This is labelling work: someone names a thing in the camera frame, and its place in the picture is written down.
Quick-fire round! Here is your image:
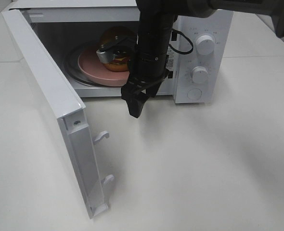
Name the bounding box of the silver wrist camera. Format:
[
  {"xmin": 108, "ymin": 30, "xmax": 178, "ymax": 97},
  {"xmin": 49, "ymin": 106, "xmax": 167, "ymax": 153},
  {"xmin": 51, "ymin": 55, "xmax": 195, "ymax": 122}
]
[{"xmin": 96, "ymin": 49, "xmax": 115, "ymax": 64}]

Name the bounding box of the pink round plate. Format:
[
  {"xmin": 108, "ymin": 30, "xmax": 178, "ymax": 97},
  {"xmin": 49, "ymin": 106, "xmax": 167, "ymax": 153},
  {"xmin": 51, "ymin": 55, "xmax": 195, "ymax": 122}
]
[{"xmin": 77, "ymin": 46, "xmax": 129, "ymax": 87}]

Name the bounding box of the upper white power knob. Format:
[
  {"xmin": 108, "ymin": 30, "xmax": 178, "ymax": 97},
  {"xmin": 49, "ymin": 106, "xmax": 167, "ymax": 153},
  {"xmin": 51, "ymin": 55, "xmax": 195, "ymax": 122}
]
[{"xmin": 195, "ymin": 34, "xmax": 215, "ymax": 55}]

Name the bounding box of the white microwave door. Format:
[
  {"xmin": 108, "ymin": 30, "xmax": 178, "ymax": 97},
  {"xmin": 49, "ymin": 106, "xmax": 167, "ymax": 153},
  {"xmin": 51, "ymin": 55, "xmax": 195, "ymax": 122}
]
[{"xmin": 2, "ymin": 10, "xmax": 114, "ymax": 218}]

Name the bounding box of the round white door button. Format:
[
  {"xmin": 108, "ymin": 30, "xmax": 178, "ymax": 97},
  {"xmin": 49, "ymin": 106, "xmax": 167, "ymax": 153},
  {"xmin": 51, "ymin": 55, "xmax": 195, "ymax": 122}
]
[{"xmin": 187, "ymin": 89, "xmax": 202, "ymax": 101}]

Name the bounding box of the black camera cable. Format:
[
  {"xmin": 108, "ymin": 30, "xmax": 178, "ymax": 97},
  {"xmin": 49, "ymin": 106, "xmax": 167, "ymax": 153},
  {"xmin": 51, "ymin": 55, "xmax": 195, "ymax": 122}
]
[{"xmin": 166, "ymin": 28, "xmax": 194, "ymax": 54}]

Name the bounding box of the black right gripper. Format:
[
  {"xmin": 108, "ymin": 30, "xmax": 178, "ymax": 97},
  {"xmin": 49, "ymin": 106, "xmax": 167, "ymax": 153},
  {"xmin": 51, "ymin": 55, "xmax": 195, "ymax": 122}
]
[{"xmin": 121, "ymin": 45, "xmax": 169, "ymax": 118}]

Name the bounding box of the lower white timer knob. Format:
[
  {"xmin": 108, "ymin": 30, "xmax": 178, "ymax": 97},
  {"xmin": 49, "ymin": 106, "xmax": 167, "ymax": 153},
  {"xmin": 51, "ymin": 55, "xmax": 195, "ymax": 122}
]
[{"xmin": 192, "ymin": 66, "xmax": 208, "ymax": 84}]

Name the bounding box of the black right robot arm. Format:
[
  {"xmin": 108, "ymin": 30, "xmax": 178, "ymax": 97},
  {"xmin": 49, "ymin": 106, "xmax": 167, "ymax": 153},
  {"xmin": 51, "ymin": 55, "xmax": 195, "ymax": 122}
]
[{"xmin": 121, "ymin": 0, "xmax": 284, "ymax": 101}]

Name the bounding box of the glass microwave turntable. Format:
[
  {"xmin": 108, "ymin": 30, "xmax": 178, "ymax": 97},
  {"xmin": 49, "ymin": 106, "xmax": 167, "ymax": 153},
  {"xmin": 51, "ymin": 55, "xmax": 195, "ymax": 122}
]
[{"xmin": 63, "ymin": 43, "xmax": 102, "ymax": 87}]

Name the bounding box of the toy hamburger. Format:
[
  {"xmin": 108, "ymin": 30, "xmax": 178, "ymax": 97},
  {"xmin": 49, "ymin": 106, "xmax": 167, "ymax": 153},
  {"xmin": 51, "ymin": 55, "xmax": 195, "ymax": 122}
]
[{"xmin": 99, "ymin": 26, "xmax": 135, "ymax": 72}]

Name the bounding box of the white microwave oven body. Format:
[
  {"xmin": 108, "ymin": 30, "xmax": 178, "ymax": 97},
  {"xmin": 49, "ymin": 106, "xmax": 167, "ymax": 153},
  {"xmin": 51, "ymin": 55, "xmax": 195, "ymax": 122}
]
[{"xmin": 8, "ymin": 0, "xmax": 233, "ymax": 103}]

